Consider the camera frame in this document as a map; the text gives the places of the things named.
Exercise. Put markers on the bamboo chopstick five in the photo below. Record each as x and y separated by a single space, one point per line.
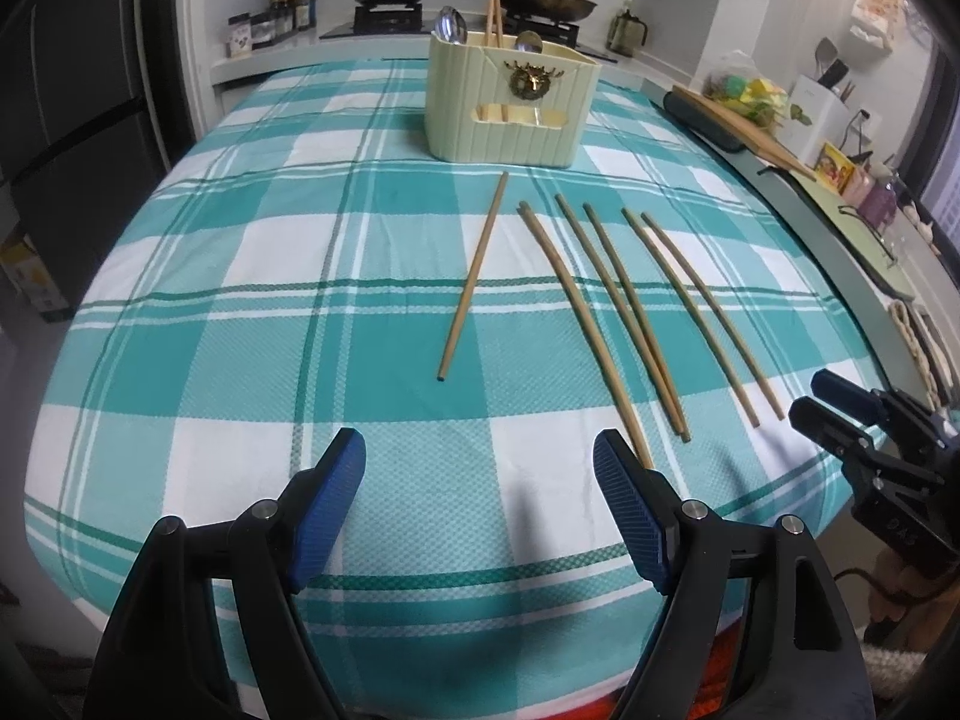
637 314

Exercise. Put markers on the bamboo chopstick six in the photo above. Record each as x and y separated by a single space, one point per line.
692 310

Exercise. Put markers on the bamboo chopstick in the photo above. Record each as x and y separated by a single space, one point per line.
489 24

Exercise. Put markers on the small silver spoon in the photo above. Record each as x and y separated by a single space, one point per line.
529 41

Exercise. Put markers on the bamboo chopstick two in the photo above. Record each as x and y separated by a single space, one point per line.
496 22

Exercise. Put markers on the cream utensil holder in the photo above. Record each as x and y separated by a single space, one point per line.
497 104

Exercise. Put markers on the black refrigerator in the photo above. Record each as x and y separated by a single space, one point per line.
94 116

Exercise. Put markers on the large silver spoon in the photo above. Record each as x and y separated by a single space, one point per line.
450 27

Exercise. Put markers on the teal plaid tablecloth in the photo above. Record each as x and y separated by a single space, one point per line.
298 272

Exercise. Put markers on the white knife block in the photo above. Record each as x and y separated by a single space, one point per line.
817 111

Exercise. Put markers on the yellow snack package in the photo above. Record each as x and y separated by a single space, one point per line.
833 168

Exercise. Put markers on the bamboo chopstick one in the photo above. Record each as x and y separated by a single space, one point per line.
473 273

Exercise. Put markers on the bamboo chopstick three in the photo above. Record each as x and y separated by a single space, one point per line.
593 336

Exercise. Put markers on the bamboo chopstick seven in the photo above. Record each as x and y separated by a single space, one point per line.
664 242

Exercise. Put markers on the bamboo chopstick four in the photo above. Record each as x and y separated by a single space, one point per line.
632 327

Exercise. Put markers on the bag of colourful sponges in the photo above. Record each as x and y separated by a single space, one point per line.
736 83

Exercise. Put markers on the spice rack with bottles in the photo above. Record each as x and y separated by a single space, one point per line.
248 32

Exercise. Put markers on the dark rolled mat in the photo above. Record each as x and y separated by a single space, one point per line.
690 116

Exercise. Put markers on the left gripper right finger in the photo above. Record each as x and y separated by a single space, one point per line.
798 656

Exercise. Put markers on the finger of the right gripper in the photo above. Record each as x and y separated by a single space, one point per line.
834 434
847 389

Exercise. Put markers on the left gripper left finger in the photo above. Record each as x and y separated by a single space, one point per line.
161 653

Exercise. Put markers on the wooden cutting board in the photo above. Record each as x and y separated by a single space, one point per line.
758 141

